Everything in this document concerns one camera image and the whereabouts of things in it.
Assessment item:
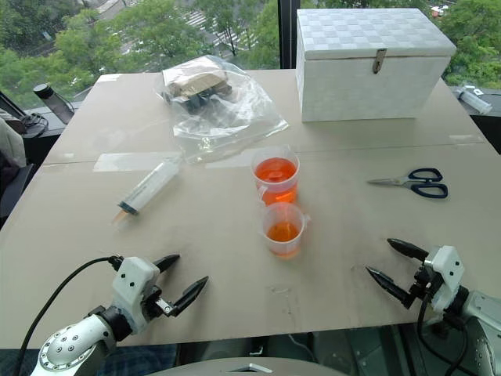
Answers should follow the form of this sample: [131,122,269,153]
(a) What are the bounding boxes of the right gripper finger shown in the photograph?
[366,266,416,309]
[387,237,430,262]

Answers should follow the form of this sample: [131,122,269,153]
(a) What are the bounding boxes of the large clear measuring cup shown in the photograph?
[250,145,301,207]

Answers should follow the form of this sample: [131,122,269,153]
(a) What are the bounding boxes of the black-handled scissors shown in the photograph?
[366,168,449,198]

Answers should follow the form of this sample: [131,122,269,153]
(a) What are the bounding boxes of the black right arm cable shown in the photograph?
[416,291,470,376]

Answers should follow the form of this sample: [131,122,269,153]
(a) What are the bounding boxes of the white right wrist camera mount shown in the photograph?
[424,245,469,314]

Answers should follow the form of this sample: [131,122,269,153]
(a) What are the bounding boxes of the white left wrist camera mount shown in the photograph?
[112,256,161,334]

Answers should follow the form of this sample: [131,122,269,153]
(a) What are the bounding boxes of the clear plastic bag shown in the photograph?
[160,55,290,165]

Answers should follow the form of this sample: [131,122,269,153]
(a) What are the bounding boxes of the white cloth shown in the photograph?
[0,117,27,169]

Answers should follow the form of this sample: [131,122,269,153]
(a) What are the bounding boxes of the black device with cables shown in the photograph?
[0,92,50,136]

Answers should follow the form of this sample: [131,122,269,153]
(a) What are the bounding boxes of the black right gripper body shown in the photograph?
[409,262,434,297]

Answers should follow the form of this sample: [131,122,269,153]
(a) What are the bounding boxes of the black window frame post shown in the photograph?
[277,0,298,71]

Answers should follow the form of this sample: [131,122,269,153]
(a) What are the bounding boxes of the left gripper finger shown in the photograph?
[171,276,210,317]
[152,254,181,273]

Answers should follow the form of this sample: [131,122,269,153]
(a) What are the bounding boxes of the dark bottle with black lid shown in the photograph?
[33,83,75,126]

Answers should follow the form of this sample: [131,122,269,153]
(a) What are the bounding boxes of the small clear measuring cup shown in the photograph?
[257,202,312,260]

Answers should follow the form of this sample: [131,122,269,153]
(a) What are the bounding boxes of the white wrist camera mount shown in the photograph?
[112,256,161,334]
[424,245,469,314]

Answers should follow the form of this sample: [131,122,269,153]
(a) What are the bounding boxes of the brown and black toy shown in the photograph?
[163,72,234,114]

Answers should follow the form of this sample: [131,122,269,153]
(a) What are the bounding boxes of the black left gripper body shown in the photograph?
[142,285,175,319]

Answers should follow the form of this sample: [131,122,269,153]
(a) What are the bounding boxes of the large clear plastic syringe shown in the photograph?
[110,156,183,228]

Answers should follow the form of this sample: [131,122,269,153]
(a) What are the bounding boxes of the white woven storage box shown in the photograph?
[295,7,458,123]

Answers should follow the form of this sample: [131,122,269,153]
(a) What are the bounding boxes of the blue plaid cloth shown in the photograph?
[0,344,177,376]

